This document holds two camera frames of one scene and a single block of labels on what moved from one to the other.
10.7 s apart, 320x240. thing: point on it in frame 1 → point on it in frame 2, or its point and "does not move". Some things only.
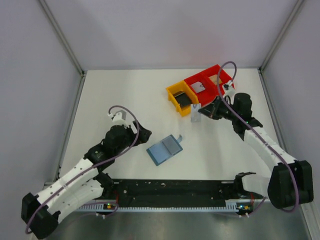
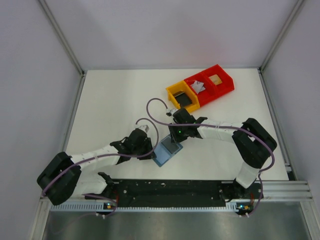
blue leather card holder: [165, 149] does not move
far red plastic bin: [225, 77] does not move
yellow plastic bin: [183, 87] does not move
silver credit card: [195, 116] → [198, 86]
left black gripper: [139, 131] → [148, 150]
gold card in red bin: [214, 78] does not move
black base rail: [177, 194] does not move
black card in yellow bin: [183, 99] does not move
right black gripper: [213, 110] → [176, 136]
